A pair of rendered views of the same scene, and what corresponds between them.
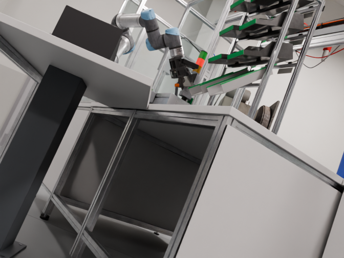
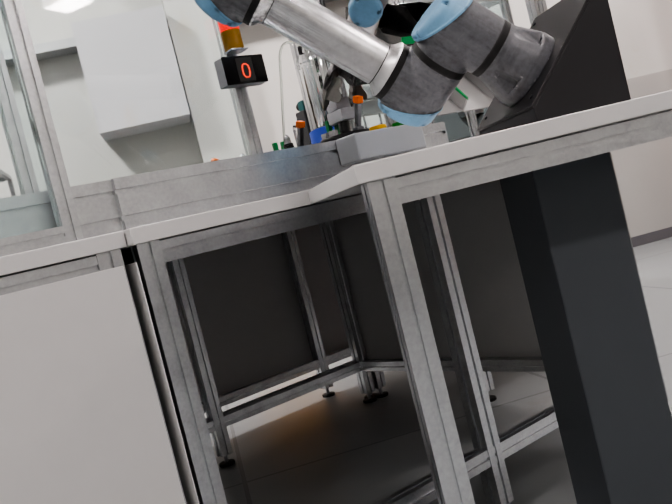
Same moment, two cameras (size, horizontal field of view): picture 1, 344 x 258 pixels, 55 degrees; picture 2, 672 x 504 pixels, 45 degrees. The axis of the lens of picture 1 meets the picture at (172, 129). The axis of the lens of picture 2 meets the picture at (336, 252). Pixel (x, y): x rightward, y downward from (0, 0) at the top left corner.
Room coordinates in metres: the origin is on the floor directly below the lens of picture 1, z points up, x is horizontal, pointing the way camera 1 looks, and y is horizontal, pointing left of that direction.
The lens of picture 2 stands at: (2.17, 2.04, 0.79)
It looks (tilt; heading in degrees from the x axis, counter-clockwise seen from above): 2 degrees down; 263
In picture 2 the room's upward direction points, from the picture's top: 14 degrees counter-clockwise
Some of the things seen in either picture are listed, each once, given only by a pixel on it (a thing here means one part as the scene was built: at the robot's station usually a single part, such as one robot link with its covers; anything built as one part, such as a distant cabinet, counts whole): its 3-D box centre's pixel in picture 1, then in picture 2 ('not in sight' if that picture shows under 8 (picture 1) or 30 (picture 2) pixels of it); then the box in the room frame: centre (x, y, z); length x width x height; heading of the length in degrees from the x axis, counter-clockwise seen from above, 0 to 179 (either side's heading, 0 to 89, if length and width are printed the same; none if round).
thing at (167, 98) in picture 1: (134, 102); (302, 168); (1.99, 0.28, 0.91); 0.89 x 0.06 x 0.11; 31
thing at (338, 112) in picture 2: (188, 92); (337, 109); (1.83, -0.01, 1.06); 0.08 x 0.04 x 0.07; 118
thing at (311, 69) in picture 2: not in sight; (316, 78); (1.72, -0.99, 1.32); 0.14 x 0.14 x 0.38
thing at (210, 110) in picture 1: (226, 154); (267, 216); (2.05, -0.38, 0.85); 1.50 x 1.41 x 0.03; 31
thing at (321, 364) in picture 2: not in sight; (326, 304); (1.84, -1.51, 0.43); 2.20 x 0.38 x 0.86; 31
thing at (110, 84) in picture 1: (80, 77); (534, 140); (1.55, 0.50, 0.84); 0.90 x 0.70 x 0.03; 3
